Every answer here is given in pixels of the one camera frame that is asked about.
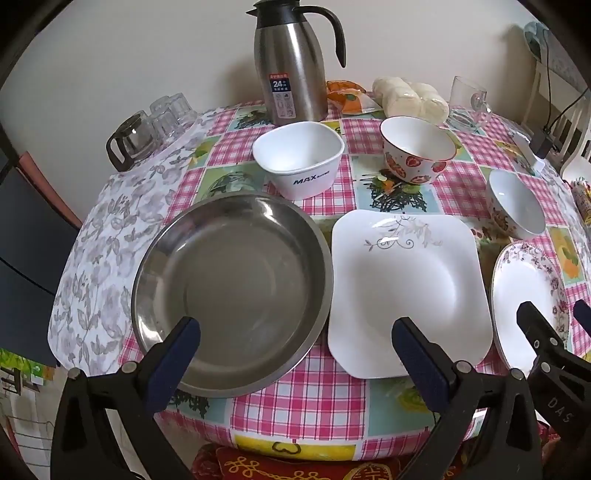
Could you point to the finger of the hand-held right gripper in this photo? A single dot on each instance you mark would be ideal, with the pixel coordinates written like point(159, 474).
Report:
point(542, 330)
point(584, 318)

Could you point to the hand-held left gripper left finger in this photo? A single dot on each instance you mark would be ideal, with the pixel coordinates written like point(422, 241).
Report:
point(175, 355)

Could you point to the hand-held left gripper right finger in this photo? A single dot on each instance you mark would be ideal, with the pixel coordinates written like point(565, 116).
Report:
point(418, 355)

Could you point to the floral rim round plate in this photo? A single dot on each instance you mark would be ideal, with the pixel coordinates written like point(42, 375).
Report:
point(517, 295)

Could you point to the white square plate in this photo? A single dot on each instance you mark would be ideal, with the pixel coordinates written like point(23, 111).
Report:
point(392, 286)

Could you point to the round stainless steel plate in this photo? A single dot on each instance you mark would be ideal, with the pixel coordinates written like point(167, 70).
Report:
point(240, 277)

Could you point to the small floral print bowl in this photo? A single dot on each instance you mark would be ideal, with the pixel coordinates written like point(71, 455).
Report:
point(517, 198)

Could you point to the strawberry print bowl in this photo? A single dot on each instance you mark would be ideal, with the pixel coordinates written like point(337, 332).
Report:
point(415, 138)

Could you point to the white square bowl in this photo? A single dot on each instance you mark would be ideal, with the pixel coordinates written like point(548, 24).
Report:
point(295, 147)

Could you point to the colourful small bottle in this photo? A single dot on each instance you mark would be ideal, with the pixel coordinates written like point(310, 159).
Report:
point(582, 198)

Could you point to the white grey floral cloth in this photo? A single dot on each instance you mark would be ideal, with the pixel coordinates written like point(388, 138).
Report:
point(106, 240)

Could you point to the red gold patterned cushion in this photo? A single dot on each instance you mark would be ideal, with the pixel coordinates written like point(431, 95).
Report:
point(277, 466)

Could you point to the green printed sheet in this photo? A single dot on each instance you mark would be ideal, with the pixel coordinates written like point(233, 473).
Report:
point(23, 369)

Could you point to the black power adapter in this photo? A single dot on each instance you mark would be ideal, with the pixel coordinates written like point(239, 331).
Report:
point(541, 143)

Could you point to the white charger block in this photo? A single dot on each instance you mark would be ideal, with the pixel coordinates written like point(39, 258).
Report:
point(524, 147)

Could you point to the dark cabinet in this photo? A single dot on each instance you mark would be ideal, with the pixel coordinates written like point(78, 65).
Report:
point(27, 230)

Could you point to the white rack with items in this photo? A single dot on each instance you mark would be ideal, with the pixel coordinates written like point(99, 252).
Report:
point(568, 124)

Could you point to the pink checkered tablecloth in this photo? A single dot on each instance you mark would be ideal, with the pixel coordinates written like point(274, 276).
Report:
point(221, 143)

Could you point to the clear glass mug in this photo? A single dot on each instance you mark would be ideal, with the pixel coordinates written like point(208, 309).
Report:
point(464, 97)

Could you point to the bag of white steamed buns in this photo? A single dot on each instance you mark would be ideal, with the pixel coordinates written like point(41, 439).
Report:
point(406, 97)

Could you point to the pale paper bag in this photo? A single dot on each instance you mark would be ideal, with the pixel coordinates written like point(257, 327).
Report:
point(561, 60)

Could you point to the orange and white snack packet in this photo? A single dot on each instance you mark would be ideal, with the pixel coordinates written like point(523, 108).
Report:
point(351, 104)

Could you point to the stainless steel thermos jug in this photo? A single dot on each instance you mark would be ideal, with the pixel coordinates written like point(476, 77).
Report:
point(291, 60)

